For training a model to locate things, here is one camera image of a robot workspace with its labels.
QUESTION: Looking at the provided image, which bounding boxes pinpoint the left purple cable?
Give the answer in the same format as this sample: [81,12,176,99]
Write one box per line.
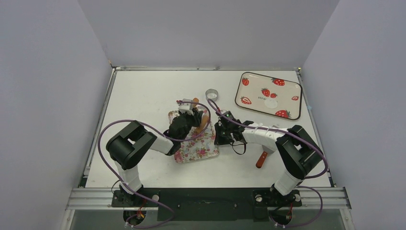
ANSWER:
[97,101,212,230]

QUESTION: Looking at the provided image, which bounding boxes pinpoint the metal spatula wooden handle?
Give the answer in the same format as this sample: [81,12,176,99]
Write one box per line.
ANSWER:
[255,150,269,169]

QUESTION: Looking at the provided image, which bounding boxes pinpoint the flat round dumpling wrapper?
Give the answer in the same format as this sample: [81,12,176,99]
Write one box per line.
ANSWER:
[264,98,278,109]

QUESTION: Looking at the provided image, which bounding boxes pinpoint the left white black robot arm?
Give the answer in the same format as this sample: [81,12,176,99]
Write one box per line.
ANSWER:
[106,108,209,206]

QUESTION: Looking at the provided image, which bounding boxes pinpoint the floral pattern tray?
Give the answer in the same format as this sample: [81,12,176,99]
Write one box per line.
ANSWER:
[168,105,219,163]

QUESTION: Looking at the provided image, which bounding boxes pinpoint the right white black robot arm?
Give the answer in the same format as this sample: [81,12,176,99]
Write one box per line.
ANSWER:
[214,111,325,207]

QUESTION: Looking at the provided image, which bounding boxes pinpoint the aluminium front rail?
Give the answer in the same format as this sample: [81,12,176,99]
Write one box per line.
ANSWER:
[65,187,351,210]

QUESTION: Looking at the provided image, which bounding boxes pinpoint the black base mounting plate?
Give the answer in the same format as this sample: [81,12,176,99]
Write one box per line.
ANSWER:
[111,188,302,222]

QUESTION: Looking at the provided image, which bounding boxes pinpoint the round metal cutter ring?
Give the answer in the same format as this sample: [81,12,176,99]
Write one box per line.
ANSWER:
[205,89,219,103]

